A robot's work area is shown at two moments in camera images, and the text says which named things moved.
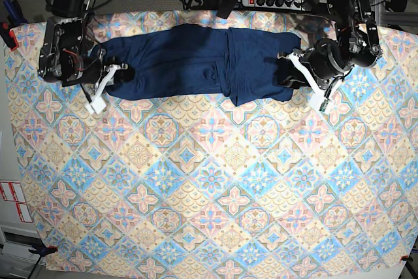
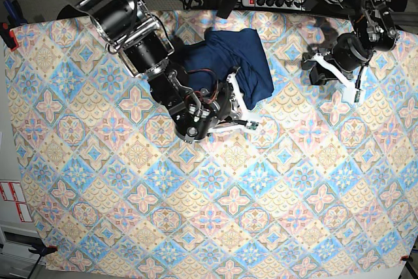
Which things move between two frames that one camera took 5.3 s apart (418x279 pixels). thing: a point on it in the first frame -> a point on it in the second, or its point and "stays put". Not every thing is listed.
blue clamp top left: x=16 y=17 stays put
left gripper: x=68 y=57 -> x=194 y=114
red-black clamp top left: x=8 y=36 stays put
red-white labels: x=12 y=192 stays put
